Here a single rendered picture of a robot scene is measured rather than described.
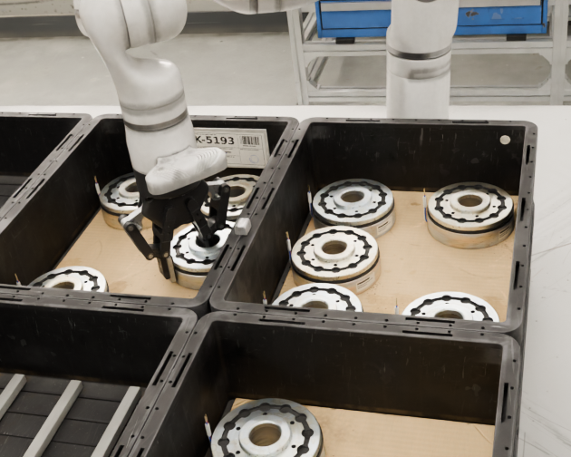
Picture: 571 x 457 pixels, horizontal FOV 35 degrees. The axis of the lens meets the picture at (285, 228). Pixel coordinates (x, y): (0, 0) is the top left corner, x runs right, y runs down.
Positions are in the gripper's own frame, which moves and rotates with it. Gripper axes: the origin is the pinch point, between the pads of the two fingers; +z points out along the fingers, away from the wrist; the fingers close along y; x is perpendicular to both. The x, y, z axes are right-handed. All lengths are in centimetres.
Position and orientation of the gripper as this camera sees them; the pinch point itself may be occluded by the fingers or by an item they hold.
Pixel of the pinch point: (187, 259)
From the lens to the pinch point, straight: 110.1
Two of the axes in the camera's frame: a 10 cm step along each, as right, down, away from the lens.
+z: 1.1, 8.2, 5.5
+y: -8.5, 3.7, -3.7
